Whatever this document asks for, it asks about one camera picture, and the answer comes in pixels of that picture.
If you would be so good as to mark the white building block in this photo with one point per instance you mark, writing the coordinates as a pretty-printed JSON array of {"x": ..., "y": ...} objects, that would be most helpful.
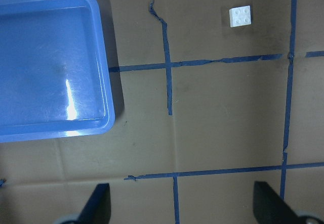
[{"x": 240, "y": 16}]

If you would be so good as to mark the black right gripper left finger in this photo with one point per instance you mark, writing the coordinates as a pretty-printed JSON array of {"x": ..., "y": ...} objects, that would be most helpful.
[{"x": 98, "y": 207}]

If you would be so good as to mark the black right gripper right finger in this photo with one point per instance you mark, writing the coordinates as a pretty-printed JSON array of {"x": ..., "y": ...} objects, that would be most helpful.
[{"x": 268, "y": 207}]

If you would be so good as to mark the blue plastic tray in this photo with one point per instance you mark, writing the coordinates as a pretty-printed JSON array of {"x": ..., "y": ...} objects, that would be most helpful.
[{"x": 54, "y": 70}]

